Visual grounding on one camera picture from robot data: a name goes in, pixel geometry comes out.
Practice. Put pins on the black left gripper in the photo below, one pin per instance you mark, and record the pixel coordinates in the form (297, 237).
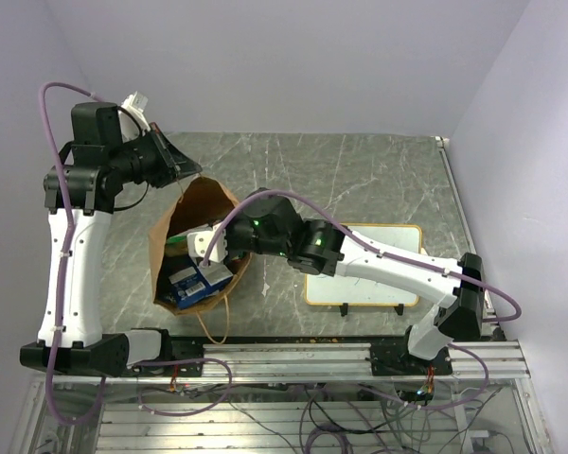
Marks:
(173, 163)

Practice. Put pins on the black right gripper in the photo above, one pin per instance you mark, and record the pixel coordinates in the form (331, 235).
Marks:
(228, 230)

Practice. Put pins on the brown paper bag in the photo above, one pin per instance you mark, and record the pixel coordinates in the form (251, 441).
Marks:
(204, 201)

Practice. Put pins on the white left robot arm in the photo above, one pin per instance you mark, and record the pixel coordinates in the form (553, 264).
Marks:
(112, 145)

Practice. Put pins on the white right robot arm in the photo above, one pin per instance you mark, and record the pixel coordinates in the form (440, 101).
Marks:
(266, 223)

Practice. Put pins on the yellow green snack packet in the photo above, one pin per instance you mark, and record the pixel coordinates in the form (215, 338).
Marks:
(176, 246)

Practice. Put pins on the dark blue snack packet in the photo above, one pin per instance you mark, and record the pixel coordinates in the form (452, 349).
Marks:
(187, 284)

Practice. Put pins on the white dry-erase board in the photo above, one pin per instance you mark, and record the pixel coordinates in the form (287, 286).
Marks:
(322, 290)

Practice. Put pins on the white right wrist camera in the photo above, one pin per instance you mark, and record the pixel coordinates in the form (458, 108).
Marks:
(207, 242)

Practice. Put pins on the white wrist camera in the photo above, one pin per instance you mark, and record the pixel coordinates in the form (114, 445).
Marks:
(207, 242)
(133, 121)

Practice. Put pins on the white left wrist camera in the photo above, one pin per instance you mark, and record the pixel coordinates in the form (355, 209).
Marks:
(133, 121)

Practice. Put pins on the aluminium mounting rail frame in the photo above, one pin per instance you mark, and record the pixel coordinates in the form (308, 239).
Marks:
(296, 395)

